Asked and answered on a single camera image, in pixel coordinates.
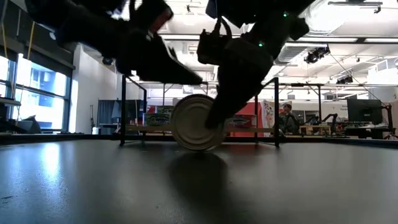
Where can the grey blue partition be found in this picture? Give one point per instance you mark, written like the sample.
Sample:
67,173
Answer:
105,113

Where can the dark background desk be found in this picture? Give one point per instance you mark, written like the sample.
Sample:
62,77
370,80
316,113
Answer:
370,132

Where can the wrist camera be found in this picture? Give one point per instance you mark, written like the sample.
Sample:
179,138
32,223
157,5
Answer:
152,12
213,43

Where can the black metal rig frame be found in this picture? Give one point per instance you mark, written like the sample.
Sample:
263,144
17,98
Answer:
62,137

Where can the wooden shelf with black frame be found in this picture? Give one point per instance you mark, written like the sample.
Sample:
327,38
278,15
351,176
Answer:
149,128

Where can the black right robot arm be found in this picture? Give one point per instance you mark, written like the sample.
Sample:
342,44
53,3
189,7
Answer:
248,9

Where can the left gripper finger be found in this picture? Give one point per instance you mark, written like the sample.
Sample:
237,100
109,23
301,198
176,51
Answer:
168,70

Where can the long ceiling light bar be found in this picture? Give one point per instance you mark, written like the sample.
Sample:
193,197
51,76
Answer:
326,40
180,37

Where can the grey side desk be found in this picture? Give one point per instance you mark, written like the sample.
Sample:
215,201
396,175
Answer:
9,101

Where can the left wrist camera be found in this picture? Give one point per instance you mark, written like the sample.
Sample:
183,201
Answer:
152,12

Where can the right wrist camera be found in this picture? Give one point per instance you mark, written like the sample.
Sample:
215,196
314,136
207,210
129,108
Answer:
213,43

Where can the red label seafood can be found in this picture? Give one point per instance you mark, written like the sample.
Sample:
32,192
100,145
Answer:
245,121

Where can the black background monitor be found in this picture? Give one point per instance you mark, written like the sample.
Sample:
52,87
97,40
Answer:
364,111

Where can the black ceiling speaker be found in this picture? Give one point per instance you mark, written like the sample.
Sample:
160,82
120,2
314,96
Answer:
108,61

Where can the person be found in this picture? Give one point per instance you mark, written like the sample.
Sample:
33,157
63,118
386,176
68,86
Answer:
287,119

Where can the black stage light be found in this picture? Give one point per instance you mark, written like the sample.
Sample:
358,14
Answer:
317,54
345,80

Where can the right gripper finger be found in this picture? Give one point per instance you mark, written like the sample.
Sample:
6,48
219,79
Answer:
236,93

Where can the red orange panel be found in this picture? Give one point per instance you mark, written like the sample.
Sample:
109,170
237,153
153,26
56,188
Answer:
247,109

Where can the black background robot arm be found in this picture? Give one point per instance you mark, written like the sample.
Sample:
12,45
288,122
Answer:
330,119

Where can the white printed poster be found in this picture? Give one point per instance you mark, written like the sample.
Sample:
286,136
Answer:
268,113

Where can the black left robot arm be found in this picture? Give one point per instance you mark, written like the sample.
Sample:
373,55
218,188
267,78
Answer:
77,25

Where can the black background metal frame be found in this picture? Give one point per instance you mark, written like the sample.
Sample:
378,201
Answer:
319,102

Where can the wooden background table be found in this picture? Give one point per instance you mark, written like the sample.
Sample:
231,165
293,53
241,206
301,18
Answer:
314,129

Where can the black table mat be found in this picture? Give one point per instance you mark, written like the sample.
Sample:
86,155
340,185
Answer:
199,186

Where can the blue label seafood can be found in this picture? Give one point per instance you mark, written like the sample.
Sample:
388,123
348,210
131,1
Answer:
189,124

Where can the silver ventilation duct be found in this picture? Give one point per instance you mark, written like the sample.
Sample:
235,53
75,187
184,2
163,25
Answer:
323,18

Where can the large window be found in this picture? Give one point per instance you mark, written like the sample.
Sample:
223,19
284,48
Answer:
40,93

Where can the green label seafood can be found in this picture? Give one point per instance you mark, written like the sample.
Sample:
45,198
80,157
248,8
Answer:
164,109
157,119

